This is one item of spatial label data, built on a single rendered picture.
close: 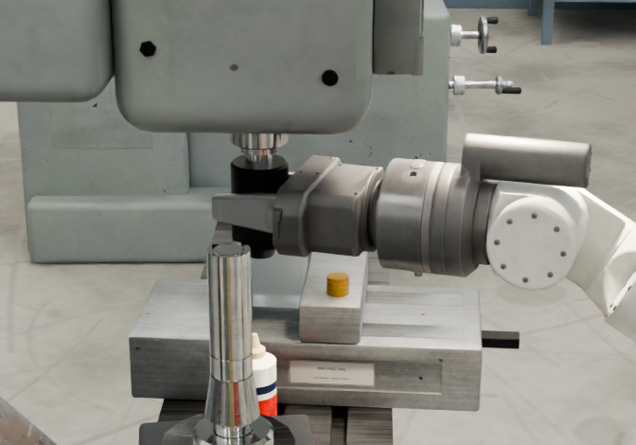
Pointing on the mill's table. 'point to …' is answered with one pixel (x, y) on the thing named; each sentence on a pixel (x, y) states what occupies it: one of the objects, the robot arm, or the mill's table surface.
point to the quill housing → (242, 48)
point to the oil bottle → (264, 378)
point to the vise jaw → (329, 329)
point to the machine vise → (386, 373)
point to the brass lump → (338, 284)
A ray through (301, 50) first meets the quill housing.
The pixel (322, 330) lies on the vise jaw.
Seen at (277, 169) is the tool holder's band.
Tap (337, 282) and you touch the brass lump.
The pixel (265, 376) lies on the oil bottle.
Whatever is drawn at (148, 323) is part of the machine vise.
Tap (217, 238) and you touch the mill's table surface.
